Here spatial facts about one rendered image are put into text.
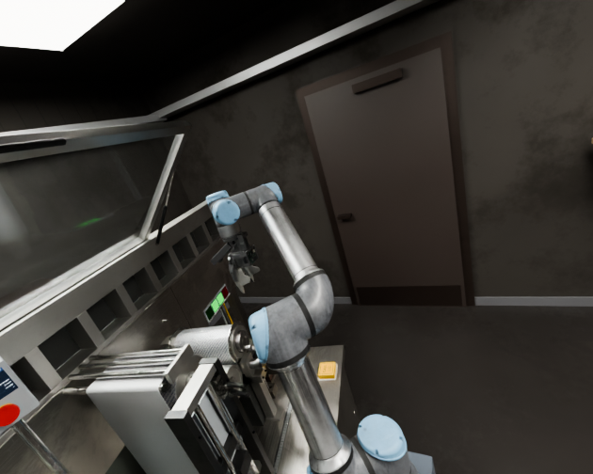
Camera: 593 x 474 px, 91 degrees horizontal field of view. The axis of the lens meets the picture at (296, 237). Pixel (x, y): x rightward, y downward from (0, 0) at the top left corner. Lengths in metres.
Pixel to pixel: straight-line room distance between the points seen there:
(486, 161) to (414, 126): 0.58
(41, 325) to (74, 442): 0.34
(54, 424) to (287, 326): 0.69
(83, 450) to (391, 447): 0.84
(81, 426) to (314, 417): 0.68
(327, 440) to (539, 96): 2.34
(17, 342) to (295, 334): 0.70
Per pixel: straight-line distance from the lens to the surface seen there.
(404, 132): 2.47
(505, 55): 2.53
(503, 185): 2.66
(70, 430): 1.14
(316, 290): 0.73
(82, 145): 0.78
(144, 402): 0.92
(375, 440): 0.92
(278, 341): 0.71
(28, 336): 1.05
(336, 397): 1.32
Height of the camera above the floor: 1.90
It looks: 20 degrees down
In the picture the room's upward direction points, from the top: 18 degrees counter-clockwise
